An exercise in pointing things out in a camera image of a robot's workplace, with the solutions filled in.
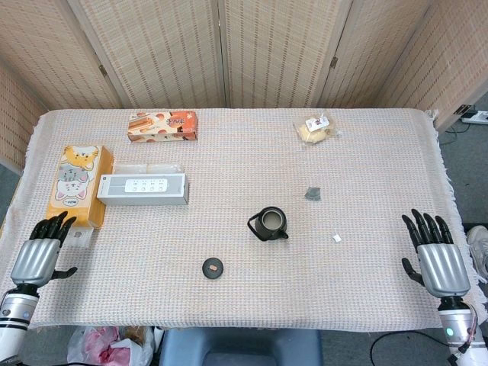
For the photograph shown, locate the clear plastic packet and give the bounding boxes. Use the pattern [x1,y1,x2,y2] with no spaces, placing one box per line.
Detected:
[112,162,185,176]

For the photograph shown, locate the blue chair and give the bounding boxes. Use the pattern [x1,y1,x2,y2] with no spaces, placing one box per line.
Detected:
[157,327,325,366]

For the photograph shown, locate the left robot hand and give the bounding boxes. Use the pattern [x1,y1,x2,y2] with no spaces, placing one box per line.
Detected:
[10,211,79,287]

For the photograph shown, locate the tea bag with string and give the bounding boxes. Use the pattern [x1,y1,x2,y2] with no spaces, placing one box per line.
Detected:
[303,185,342,243]

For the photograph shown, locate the orange snack box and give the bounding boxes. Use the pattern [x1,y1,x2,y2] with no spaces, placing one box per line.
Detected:
[127,111,199,144]

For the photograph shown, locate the woven pink tablecloth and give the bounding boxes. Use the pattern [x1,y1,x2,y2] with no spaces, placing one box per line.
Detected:
[0,108,488,331]

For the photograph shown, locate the woven folding screen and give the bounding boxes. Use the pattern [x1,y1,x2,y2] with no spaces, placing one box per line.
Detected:
[0,0,488,176]

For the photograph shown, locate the yellow cat tissue box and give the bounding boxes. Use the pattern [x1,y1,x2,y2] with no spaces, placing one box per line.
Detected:
[45,145,114,230]

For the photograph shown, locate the small white sachet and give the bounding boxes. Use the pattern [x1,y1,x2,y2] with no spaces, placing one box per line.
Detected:
[63,227,93,249]

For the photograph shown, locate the white floor power strip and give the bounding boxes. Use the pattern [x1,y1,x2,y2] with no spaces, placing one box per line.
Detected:
[460,110,488,125]

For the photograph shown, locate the white sneaker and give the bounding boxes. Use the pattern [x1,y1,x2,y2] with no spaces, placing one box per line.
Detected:
[467,225,488,284]

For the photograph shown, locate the black floor cable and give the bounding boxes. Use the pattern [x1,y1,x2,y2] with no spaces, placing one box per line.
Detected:
[371,330,448,366]

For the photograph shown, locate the black teapot lid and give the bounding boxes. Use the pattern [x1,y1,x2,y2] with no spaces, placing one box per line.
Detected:
[202,258,224,280]

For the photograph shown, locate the white plastic bag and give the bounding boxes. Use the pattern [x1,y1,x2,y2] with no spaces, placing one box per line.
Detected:
[67,325,156,366]

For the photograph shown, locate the bagged bread roll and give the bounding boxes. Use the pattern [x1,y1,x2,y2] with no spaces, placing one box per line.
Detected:
[293,110,342,151]

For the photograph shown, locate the black teapot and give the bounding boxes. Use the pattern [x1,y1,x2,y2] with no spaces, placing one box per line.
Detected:
[246,206,290,242]

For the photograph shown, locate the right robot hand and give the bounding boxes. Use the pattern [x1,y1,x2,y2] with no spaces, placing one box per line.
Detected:
[401,208,471,298]

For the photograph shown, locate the grey power strip box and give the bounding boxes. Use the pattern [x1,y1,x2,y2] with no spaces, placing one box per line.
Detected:
[96,172,191,207]

